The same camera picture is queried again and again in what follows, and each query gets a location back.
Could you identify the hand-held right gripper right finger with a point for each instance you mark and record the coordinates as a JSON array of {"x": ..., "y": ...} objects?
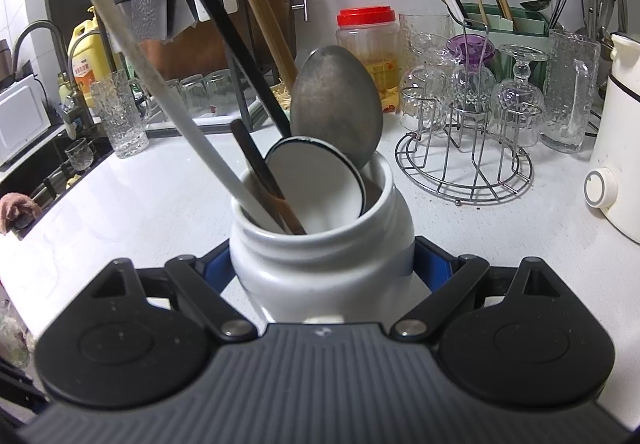
[{"x": 432, "y": 264}]

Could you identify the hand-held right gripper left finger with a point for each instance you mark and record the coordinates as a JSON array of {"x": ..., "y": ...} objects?
[{"x": 215, "y": 266}]

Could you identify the white ceramic utensil jar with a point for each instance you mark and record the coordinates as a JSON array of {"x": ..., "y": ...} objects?
[{"x": 320, "y": 269}]

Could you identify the white blue-rimmed ceramic spoon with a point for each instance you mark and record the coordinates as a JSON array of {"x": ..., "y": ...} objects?
[{"x": 315, "y": 179}]

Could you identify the large metal spoon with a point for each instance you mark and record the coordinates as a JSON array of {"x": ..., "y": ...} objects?
[{"x": 335, "y": 103}]

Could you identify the clear plastic bag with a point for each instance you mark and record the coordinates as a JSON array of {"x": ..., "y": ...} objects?
[{"x": 12, "y": 339}]

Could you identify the upturned crystal glass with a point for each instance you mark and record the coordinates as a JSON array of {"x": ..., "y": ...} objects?
[
  {"x": 425, "y": 93},
  {"x": 472, "y": 88}
]

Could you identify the small clear glass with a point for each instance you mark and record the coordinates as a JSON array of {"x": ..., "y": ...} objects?
[
  {"x": 196, "y": 96},
  {"x": 220, "y": 93},
  {"x": 162, "y": 96}
]

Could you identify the upturned stemmed crystal goblet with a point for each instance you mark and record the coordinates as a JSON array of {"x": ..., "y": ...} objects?
[{"x": 517, "y": 108}]

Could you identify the tall textured glass mug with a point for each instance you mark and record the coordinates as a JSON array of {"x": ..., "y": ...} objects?
[
  {"x": 570, "y": 98},
  {"x": 117, "y": 118}
]

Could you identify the black sink drain rack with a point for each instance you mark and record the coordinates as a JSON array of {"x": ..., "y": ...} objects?
[{"x": 55, "y": 181}]

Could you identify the pink cloth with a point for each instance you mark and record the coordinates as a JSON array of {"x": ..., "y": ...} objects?
[{"x": 17, "y": 209}]

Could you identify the black kitchen sink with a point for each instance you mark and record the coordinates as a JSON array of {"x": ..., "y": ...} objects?
[{"x": 47, "y": 148}]

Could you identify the white faucet spray head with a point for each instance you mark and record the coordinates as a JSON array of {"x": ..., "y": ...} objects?
[{"x": 66, "y": 119}]

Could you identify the white electric cooker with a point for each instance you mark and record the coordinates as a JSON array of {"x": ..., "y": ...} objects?
[{"x": 620, "y": 148}]

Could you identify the red lid plastic jar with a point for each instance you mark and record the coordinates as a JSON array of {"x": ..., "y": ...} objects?
[{"x": 367, "y": 43}]

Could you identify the pale green bottle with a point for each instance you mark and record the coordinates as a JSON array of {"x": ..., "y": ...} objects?
[{"x": 65, "y": 91}]

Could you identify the yellow detergent jug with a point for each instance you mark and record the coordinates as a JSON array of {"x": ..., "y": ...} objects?
[{"x": 90, "y": 68}]

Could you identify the wide textured glass pitcher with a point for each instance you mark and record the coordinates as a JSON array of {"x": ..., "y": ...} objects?
[{"x": 425, "y": 26}]

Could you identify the white microwave oven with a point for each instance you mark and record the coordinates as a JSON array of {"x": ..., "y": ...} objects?
[{"x": 22, "y": 118}]

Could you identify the dark kitchen faucet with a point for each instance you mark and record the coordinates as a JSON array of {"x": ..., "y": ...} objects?
[{"x": 30, "y": 27}]

